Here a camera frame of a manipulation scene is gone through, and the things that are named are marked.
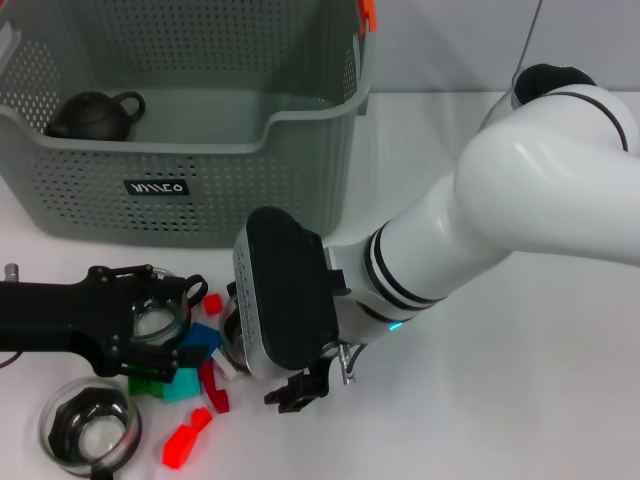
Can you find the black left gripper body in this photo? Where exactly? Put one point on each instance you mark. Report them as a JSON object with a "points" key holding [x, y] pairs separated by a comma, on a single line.
{"points": [[50, 315]]}

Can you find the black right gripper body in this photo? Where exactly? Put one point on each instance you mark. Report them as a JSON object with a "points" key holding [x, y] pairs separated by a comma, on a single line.
{"points": [[316, 380]]}

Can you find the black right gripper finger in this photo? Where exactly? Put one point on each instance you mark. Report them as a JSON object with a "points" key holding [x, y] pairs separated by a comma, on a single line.
{"points": [[297, 404], [277, 396]]}

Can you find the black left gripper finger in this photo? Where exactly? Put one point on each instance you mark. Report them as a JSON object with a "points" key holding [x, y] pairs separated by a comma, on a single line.
{"points": [[150, 280], [150, 362]]}

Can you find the glass teacup black sleeve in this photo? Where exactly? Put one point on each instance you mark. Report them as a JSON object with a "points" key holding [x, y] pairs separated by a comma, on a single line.
{"points": [[155, 320], [95, 435], [230, 335]]}

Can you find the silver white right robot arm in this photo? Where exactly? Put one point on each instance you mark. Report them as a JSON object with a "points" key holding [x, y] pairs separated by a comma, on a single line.
{"points": [[525, 190]]}

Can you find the grey perforated storage bin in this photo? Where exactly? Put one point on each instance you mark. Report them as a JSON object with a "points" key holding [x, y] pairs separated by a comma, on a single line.
{"points": [[150, 220]]}

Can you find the orange bin clip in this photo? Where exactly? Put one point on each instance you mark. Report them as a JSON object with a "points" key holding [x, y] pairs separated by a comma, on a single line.
{"points": [[369, 15]]}

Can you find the green brick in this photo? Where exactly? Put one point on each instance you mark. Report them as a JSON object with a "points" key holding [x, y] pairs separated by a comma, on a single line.
{"points": [[142, 387]]}

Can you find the teal square brick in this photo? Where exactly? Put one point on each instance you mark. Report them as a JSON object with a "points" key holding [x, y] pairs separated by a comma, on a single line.
{"points": [[185, 387]]}

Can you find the white small brick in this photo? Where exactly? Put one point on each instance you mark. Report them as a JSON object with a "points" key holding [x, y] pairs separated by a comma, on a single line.
{"points": [[225, 366]]}

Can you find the dark red curved brick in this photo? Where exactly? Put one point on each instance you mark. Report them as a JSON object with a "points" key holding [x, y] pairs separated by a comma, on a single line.
{"points": [[215, 392]]}

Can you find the blue flat square brick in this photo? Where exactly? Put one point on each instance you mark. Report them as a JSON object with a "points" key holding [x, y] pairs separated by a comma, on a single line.
{"points": [[207, 337]]}

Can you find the small red square brick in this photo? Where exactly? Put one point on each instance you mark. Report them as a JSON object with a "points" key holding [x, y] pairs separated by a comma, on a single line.
{"points": [[212, 304]]}

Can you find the small orange-red brick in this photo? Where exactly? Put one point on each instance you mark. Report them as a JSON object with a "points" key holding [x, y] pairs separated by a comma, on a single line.
{"points": [[202, 417]]}

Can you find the large orange-red brick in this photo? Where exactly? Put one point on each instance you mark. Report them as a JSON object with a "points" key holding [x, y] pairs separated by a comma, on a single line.
{"points": [[177, 447]]}

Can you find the dark clay teapot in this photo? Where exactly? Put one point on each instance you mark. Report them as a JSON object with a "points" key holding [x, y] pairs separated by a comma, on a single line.
{"points": [[90, 117]]}

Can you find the glass teapot black lid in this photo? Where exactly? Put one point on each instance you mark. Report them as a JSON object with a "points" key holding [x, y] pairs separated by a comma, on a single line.
{"points": [[537, 82]]}

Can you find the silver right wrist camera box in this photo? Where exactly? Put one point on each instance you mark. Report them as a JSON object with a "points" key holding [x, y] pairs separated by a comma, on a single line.
{"points": [[290, 290]]}

